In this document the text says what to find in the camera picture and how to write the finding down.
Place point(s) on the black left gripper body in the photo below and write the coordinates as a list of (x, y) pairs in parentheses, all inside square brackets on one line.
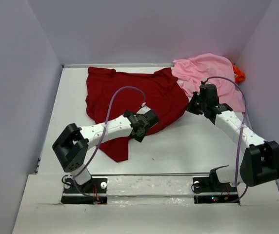
[(140, 138)]

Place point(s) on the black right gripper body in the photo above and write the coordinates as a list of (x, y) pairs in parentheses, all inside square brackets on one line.
[(196, 106)]

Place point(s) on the dark red t shirt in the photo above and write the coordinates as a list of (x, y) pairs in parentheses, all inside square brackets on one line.
[(110, 93)]

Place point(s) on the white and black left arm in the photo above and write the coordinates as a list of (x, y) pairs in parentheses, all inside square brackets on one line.
[(74, 142)]

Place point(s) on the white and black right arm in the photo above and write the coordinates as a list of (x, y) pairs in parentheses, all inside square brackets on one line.
[(257, 160)]

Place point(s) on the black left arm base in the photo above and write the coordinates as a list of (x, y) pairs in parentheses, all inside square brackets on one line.
[(91, 193)]

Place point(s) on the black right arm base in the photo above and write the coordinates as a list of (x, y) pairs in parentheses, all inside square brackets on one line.
[(207, 192)]

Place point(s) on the pink t shirt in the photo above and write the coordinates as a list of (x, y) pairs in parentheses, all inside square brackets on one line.
[(192, 71)]

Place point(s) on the orange cloth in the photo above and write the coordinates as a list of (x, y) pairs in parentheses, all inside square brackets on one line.
[(238, 74)]

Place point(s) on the white cardboard front cover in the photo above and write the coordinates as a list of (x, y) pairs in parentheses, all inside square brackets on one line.
[(41, 212)]

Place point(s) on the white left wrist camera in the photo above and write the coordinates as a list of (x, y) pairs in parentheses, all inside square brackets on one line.
[(143, 106)]

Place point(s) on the white back table rail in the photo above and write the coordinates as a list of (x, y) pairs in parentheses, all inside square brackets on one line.
[(118, 65)]

